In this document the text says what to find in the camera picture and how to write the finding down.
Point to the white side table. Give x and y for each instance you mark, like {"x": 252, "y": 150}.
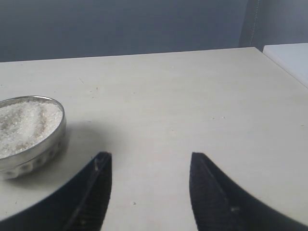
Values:
{"x": 293, "y": 58}

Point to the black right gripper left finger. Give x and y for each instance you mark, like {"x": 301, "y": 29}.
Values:
{"x": 79, "y": 205}

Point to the steel bowl of rice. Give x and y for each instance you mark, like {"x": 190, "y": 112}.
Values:
{"x": 32, "y": 132}

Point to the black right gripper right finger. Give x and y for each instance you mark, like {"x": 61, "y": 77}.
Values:
{"x": 219, "y": 204}

